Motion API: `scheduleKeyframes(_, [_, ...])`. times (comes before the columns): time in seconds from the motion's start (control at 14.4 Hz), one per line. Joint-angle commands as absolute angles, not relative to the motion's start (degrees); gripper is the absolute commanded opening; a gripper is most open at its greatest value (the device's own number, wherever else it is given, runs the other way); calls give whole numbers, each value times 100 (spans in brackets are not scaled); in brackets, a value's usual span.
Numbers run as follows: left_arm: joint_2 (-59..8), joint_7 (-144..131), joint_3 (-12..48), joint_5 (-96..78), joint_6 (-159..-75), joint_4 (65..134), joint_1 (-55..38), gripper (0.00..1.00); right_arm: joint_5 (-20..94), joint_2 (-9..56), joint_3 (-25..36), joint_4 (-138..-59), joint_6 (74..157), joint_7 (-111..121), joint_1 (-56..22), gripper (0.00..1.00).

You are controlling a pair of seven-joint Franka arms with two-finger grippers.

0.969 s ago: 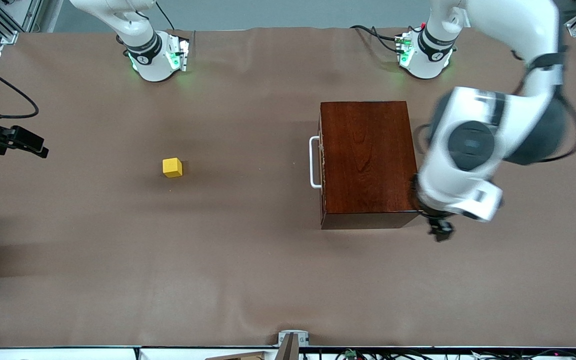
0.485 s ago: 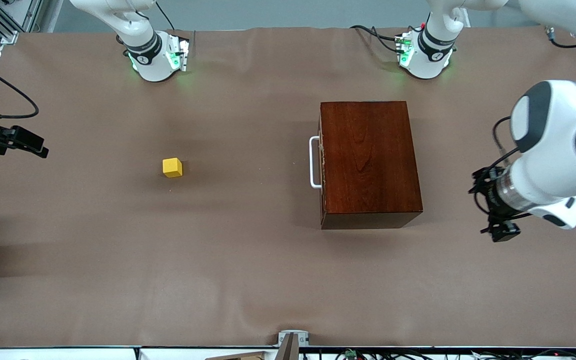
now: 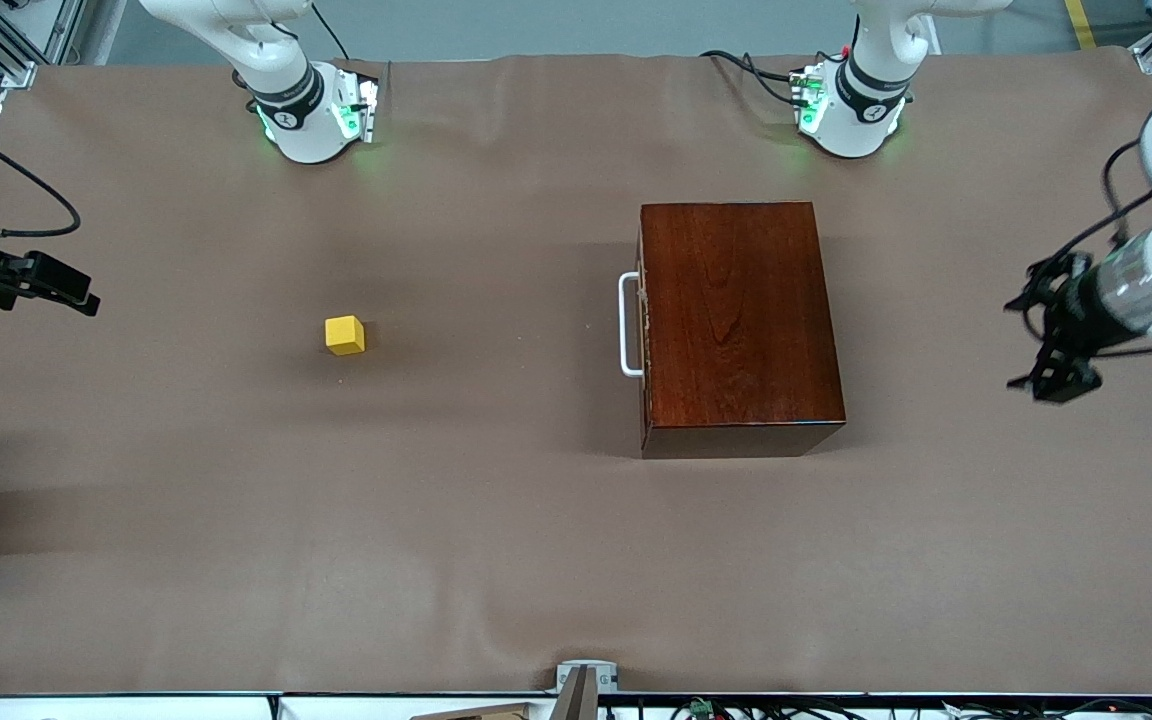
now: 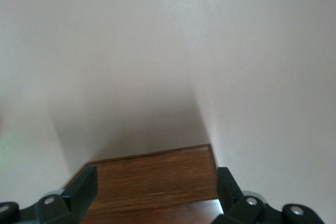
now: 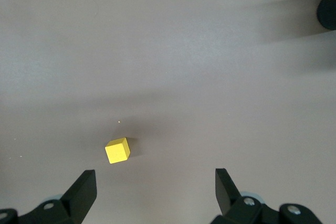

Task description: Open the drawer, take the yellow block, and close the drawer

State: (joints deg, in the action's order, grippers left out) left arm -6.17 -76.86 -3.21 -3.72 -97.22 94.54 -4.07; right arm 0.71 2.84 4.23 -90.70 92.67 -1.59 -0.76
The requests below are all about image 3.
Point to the brown cardboard piece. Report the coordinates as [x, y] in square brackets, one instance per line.
[476, 712]

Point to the green plug connector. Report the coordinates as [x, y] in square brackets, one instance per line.
[703, 707]

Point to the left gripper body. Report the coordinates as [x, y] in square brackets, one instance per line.
[1073, 318]

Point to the dark brown wooden cabinet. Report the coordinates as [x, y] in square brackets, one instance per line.
[746, 320]

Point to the grey metal mount bracket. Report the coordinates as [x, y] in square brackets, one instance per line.
[586, 678]

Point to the yellow cube block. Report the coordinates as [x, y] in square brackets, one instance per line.
[344, 336]

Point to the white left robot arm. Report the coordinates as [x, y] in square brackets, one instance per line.
[866, 100]

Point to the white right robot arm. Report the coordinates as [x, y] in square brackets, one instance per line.
[286, 90]

